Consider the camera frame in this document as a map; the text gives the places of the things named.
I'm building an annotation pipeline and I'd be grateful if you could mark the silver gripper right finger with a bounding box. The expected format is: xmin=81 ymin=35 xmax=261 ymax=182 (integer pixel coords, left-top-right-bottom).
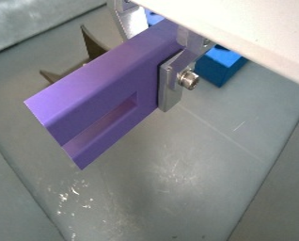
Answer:
xmin=159 ymin=26 xmax=215 ymax=112

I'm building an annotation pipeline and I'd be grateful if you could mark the purple double-square block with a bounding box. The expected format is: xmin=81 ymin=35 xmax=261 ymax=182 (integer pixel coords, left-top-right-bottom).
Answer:
xmin=26 ymin=20 xmax=182 ymax=168

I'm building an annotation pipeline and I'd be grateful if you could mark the blue foam shape board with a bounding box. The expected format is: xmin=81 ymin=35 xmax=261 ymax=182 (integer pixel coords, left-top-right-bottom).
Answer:
xmin=143 ymin=8 xmax=250 ymax=88

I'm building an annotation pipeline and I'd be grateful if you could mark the black curved holder stand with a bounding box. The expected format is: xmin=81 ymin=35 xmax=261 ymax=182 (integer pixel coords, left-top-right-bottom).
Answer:
xmin=39 ymin=24 xmax=113 ymax=85

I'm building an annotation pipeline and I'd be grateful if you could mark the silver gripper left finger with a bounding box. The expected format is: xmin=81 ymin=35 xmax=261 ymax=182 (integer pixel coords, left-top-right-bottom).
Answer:
xmin=107 ymin=0 xmax=149 ymax=40

